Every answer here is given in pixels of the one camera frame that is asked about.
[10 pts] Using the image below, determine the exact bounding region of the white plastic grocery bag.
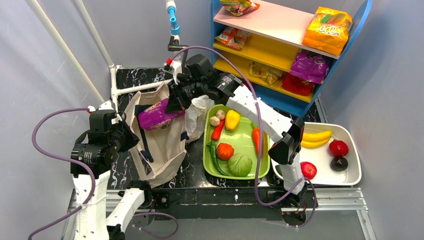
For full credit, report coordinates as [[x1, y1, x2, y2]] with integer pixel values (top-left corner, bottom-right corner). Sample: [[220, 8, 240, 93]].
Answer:
[[185, 95, 215, 143]]

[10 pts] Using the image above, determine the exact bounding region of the purple snack bag top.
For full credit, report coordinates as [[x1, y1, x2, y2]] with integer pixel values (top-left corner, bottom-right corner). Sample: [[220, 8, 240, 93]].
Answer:
[[134, 98, 185, 131]]

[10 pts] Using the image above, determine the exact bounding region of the purple snack bag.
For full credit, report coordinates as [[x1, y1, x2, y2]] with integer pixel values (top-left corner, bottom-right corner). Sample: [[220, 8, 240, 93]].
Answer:
[[289, 49, 333, 84], [134, 98, 185, 131]]

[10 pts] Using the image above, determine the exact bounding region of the floral canvas tote bag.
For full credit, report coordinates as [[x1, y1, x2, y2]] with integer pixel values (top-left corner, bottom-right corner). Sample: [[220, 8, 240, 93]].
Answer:
[[124, 83, 188, 188]]

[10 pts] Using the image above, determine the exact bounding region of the yellow snack bag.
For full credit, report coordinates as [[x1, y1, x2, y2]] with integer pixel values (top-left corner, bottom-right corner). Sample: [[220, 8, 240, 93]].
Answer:
[[302, 6, 353, 56]]

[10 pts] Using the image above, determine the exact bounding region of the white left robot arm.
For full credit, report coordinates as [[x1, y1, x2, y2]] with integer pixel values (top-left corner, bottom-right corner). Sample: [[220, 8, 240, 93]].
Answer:
[[70, 109, 151, 240]]

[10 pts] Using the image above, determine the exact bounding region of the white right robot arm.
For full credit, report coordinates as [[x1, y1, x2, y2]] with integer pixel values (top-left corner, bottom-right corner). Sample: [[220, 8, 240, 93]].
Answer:
[[163, 54, 306, 196]]

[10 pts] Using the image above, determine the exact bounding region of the orange green snack bag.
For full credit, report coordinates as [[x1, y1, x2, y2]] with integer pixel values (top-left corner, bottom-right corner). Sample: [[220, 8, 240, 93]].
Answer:
[[220, 0, 260, 17]]

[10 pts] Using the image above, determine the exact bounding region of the purple snack bag lower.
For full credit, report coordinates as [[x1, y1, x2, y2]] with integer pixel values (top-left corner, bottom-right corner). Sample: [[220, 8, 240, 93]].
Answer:
[[289, 49, 333, 84]]

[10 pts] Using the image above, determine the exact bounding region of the garlic bulb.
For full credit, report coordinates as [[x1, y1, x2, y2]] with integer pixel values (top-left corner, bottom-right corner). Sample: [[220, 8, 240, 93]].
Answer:
[[209, 116, 221, 127], [215, 109, 226, 120]]

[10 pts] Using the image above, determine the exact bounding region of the black clamp on pipe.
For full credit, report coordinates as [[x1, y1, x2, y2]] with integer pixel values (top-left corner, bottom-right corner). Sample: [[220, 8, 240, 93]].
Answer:
[[167, 34, 189, 65]]

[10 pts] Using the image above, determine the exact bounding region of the small red chili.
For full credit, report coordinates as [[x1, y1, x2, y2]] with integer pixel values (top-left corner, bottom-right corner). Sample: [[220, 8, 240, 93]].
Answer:
[[211, 120, 225, 141]]

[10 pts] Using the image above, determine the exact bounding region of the yellow bell pepper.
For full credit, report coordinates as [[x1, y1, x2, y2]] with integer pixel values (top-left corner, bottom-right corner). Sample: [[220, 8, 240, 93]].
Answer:
[[224, 110, 241, 131]]

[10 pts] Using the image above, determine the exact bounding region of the green chili pepper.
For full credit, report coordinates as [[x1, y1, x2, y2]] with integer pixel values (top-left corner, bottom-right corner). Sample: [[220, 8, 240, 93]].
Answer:
[[206, 140, 229, 176]]

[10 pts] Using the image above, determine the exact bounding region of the orange noodle packet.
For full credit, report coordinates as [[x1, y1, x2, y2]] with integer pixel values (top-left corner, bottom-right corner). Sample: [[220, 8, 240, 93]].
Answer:
[[214, 26, 251, 50]]

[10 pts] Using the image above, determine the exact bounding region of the green plastic tray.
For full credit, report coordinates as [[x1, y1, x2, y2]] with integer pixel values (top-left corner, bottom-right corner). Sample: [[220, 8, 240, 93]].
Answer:
[[203, 104, 271, 180]]

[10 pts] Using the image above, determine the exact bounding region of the orange pumpkin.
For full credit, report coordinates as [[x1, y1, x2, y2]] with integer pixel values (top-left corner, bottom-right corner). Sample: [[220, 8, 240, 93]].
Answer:
[[215, 143, 235, 161]]

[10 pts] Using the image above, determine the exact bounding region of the yellow clear snack packet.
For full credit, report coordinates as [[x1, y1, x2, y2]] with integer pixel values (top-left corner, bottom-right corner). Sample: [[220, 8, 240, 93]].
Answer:
[[248, 61, 285, 85]]

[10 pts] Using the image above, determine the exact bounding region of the orange carrot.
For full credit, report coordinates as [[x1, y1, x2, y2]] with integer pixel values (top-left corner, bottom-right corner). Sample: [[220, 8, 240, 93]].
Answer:
[[251, 121, 261, 155]]

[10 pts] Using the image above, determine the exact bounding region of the green cabbage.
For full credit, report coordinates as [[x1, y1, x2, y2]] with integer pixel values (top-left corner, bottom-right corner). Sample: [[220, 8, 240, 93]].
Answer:
[[228, 153, 253, 177]]

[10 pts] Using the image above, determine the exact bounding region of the colourful blue shelf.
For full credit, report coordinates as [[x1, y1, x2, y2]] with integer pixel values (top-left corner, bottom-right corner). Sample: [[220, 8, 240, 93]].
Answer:
[[210, 0, 373, 117]]

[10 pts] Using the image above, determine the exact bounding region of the red snack packet right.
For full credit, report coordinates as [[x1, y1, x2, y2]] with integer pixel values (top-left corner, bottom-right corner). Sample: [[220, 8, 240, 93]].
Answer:
[[281, 73, 316, 97]]

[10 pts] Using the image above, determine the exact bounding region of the yellow banana bunch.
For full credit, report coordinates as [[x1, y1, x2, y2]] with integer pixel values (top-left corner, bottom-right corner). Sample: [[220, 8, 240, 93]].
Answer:
[[300, 130, 333, 149]]

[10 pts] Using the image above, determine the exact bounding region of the red apple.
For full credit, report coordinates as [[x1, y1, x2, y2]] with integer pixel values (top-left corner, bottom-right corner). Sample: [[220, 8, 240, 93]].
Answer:
[[300, 161, 318, 180]]

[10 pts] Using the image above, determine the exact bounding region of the white plastic tray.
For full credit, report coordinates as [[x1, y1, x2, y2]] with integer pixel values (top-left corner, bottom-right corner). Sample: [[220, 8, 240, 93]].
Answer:
[[269, 122, 363, 187]]

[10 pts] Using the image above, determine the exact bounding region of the red pomegranate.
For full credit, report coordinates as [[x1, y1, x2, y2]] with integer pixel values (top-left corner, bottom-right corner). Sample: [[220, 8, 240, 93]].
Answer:
[[328, 140, 349, 158]]

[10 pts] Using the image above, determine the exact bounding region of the dark mangosteen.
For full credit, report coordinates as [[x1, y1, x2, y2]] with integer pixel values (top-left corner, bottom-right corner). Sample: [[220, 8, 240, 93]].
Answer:
[[329, 157, 349, 172]]

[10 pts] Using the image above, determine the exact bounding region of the white pvc pipe frame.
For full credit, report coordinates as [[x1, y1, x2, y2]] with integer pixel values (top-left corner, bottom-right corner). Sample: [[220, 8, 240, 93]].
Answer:
[[26, 0, 169, 104]]

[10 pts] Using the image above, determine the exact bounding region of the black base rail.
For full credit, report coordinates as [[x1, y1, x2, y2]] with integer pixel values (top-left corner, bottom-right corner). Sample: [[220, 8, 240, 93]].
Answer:
[[152, 187, 286, 221]]

